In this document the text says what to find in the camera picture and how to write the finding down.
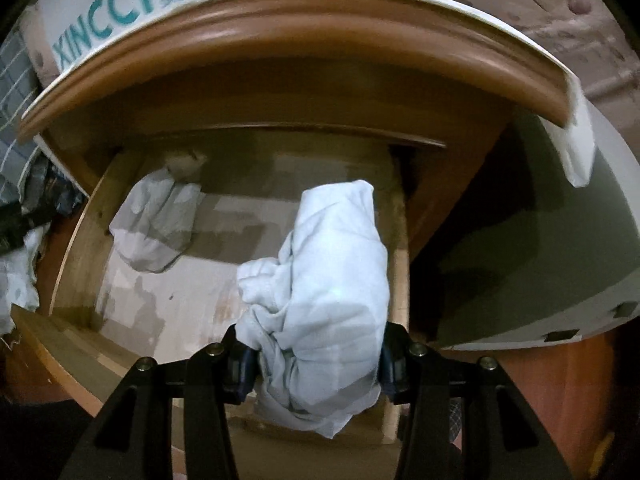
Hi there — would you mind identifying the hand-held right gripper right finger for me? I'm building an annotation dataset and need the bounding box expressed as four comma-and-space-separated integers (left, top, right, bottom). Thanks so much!
377, 322, 576, 480

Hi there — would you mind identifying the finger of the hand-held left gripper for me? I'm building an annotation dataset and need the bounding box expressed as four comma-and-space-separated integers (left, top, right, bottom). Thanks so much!
0, 202, 56, 253

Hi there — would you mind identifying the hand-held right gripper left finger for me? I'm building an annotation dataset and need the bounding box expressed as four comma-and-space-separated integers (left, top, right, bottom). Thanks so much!
57, 324, 258, 480

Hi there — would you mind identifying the wooden drawer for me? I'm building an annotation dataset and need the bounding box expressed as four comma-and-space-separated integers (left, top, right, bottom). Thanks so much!
10, 135, 413, 480

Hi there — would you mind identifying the dark printed packet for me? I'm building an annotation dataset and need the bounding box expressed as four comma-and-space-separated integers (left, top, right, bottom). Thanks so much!
27, 160, 88, 218

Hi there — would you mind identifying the light printed bedsheet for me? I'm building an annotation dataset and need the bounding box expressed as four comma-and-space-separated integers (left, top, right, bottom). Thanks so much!
0, 225, 51, 336

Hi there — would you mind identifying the white and grey garment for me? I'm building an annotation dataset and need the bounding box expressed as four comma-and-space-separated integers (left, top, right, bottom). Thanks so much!
109, 167, 203, 275

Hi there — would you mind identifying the grey plaid pillow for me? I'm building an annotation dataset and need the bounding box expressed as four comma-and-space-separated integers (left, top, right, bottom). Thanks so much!
0, 30, 43, 201

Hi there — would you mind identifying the white printed table cover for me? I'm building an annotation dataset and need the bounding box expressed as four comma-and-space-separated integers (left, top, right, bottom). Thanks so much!
20, 0, 598, 188

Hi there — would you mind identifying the wooden nightstand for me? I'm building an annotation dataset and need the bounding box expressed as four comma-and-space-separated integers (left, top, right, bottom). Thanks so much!
17, 0, 573, 261

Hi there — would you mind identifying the leaf print curtain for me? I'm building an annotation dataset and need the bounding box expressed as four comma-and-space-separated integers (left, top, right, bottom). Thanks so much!
382, 0, 640, 126

